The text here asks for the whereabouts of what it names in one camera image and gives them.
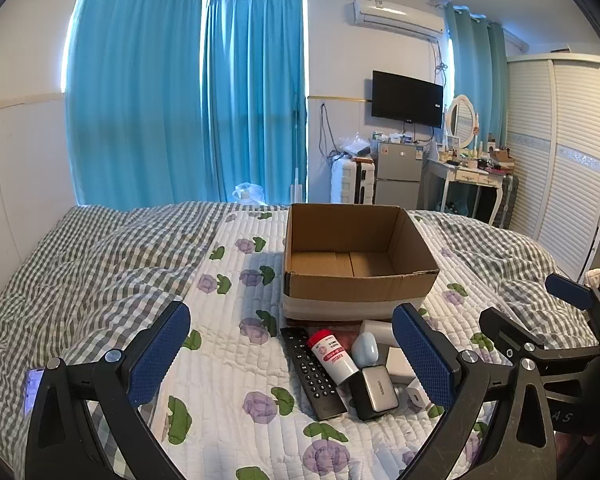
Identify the white air conditioner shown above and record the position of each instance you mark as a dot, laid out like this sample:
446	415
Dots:
395	17

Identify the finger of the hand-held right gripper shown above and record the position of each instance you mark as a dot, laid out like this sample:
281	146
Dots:
570	291
510	330

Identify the black wall television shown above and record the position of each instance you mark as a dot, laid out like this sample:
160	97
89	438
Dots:
407	99

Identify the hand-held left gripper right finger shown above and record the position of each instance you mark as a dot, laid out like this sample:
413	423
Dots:
425	360

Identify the silver suitcase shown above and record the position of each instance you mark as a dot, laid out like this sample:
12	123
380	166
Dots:
505	202

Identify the white rounded box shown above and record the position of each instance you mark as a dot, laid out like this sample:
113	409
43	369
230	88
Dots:
380	329

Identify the narrow blue curtain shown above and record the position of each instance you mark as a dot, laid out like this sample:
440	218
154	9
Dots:
475	75

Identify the black remote control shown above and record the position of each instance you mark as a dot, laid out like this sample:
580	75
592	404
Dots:
312	375

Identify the black and silver charger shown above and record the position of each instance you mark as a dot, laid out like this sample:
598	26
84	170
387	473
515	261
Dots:
380	389

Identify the white square charger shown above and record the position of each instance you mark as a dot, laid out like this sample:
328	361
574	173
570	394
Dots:
397	362

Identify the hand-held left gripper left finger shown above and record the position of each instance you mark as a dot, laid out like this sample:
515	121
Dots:
160	355

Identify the white suitcase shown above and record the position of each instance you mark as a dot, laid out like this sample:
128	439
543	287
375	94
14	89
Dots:
342	182

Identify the clear plastic bag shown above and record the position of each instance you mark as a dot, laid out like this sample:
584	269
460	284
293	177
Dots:
249	194

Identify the white dressing table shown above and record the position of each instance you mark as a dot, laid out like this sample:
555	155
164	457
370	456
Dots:
467	176

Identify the white slatted wardrobe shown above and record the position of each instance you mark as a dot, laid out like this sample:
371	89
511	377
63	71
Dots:
565	160

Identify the smartphone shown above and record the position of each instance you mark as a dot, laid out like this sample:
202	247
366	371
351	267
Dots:
32	390

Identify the teal stool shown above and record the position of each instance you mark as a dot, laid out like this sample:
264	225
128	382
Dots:
455	207

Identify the light blue earbuds case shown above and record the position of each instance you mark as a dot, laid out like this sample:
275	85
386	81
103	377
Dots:
365	350

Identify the plastic bag with clutter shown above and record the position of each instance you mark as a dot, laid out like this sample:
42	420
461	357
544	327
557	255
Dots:
355	146

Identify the cardboard box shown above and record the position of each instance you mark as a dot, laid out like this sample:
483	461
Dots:
360	285

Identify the white oval mirror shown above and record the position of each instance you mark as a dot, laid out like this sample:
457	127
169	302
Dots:
461	117

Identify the silver mini fridge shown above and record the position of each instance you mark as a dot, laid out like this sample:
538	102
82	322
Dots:
397	175

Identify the small white plug adapter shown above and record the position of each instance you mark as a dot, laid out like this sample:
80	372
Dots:
416	392

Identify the white floral quilt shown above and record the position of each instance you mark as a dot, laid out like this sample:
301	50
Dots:
240	340

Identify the wide blue curtain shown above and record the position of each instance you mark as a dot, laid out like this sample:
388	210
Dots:
130	100

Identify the white bottle with red cap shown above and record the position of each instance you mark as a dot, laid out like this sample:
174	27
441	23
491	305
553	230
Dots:
332	355

